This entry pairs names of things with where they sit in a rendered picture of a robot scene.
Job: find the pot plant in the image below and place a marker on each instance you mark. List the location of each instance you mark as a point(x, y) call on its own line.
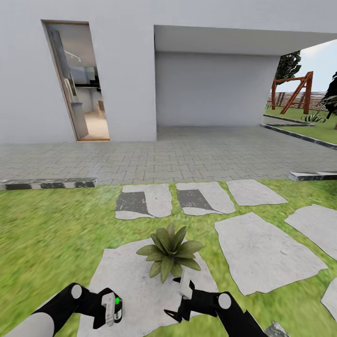
point(169, 253)

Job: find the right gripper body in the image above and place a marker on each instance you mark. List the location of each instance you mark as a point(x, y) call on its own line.
point(186, 306)

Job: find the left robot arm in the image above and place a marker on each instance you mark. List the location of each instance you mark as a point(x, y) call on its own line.
point(52, 314)

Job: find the insectifuge atomizer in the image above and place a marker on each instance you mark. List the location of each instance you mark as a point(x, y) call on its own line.
point(119, 308)

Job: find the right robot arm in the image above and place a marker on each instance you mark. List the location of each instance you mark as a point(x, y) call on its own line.
point(236, 322)

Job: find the fixed window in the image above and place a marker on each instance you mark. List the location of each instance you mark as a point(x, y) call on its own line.
point(73, 51)

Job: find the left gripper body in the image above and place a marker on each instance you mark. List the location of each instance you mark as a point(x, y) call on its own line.
point(98, 310)

